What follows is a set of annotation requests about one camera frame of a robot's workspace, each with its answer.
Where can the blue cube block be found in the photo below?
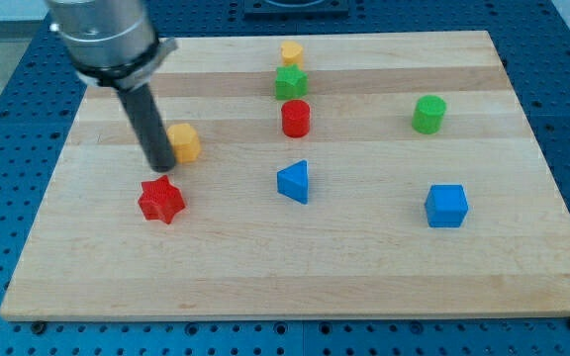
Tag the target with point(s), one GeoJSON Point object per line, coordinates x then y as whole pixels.
{"type": "Point", "coordinates": [446, 206]}

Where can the wooden board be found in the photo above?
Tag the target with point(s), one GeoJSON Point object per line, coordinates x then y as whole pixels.
{"type": "Point", "coordinates": [360, 248]}

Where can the red star block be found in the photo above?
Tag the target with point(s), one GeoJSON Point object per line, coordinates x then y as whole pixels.
{"type": "Point", "coordinates": [160, 200]}

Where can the blue triangle block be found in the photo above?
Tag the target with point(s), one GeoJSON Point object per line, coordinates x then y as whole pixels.
{"type": "Point", "coordinates": [293, 182]}

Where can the yellow hexagon block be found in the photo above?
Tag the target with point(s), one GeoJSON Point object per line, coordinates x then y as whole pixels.
{"type": "Point", "coordinates": [185, 142]}

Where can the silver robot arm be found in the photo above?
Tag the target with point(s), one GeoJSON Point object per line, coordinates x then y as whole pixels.
{"type": "Point", "coordinates": [113, 43]}

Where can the green cylinder block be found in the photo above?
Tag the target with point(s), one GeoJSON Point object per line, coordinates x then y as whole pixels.
{"type": "Point", "coordinates": [428, 114]}

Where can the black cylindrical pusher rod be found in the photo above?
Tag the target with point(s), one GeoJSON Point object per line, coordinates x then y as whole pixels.
{"type": "Point", "coordinates": [148, 127]}

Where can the red cylinder block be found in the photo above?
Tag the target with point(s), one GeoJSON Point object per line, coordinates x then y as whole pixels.
{"type": "Point", "coordinates": [296, 118]}

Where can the green star block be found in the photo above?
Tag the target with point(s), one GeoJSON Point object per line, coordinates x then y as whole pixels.
{"type": "Point", "coordinates": [291, 82]}

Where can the yellow heart block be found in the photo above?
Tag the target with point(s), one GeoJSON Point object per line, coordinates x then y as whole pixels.
{"type": "Point", "coordinates": [292, 53]}

